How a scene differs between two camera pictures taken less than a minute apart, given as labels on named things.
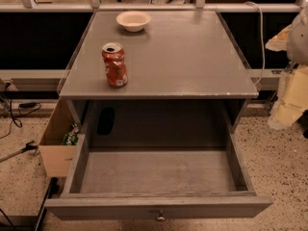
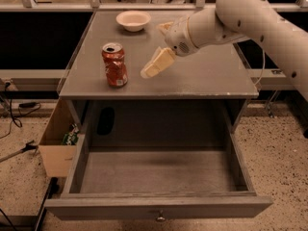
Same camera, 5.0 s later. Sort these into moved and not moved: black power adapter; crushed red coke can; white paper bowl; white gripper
Moved: white gripper
Not moved: white paper bowl; crushed red coke can; black power adapter
